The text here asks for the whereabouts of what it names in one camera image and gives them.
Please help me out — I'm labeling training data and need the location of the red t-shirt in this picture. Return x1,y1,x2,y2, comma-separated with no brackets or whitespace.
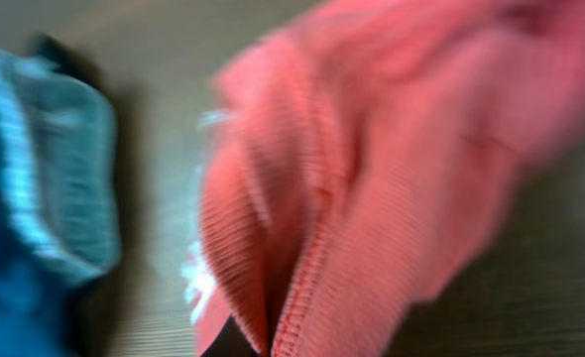
195,0,585,356

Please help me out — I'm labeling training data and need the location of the light grey folded garment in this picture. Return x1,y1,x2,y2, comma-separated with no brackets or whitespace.
0,49,120,288

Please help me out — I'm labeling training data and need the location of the blue button shirt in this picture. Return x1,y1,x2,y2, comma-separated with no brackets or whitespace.
0,141,74,357

